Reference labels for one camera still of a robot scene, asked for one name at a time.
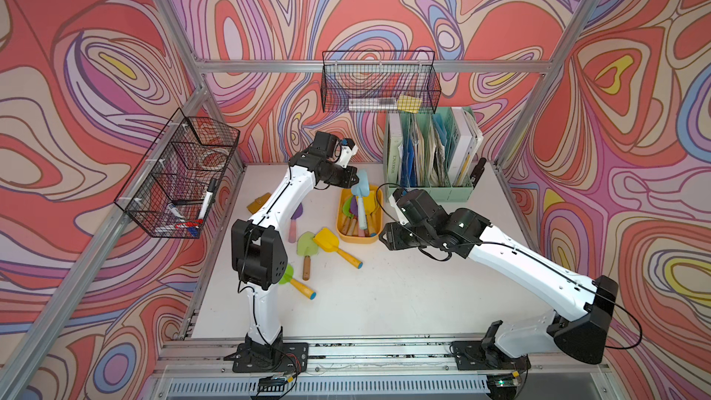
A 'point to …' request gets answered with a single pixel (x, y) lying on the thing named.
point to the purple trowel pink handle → (293, 223)
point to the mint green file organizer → (416, 156)
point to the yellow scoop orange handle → (330, 242)
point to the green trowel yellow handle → (288, 279)
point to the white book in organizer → (465, 138)
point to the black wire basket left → (172, 190)
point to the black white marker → (209, 194)
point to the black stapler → (478, 171)
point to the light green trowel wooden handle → (306, 247)
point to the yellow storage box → (360, 236)
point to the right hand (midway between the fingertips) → (389, 244)
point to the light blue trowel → (361, 190)
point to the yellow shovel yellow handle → (369, 206)
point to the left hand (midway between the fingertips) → (358, 179)
